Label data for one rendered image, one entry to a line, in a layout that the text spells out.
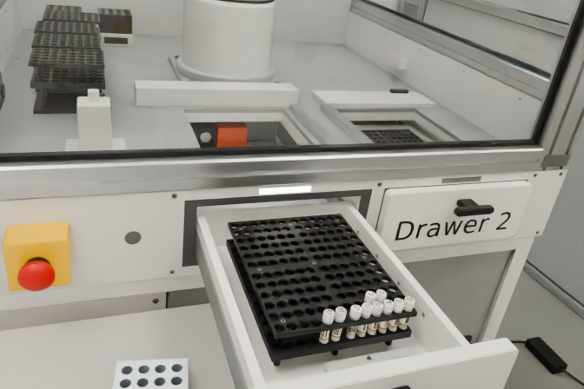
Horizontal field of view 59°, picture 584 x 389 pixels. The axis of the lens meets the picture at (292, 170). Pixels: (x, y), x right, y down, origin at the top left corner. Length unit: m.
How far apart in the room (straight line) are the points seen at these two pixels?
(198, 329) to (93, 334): 0.14
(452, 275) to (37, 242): 0.73
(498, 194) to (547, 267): 1.58
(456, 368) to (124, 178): 0.45
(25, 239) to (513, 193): 0.76
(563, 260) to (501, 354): 1.88
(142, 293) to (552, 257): 1.97
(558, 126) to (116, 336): 0.78
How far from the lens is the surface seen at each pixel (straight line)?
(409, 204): 0.85
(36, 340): 0.79
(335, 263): 0.69
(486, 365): 0.60
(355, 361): 0.64
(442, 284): 1.07
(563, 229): 2.44
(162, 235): 0.75
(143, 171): 0.70
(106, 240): 0.75
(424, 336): 0.69
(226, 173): 0.72
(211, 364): 0.73
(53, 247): 0.70
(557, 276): 2.51
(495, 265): 1.12
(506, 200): 0.98
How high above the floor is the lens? 1.30
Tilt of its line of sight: 26 degrees down
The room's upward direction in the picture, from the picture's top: 8 degrees clockwise
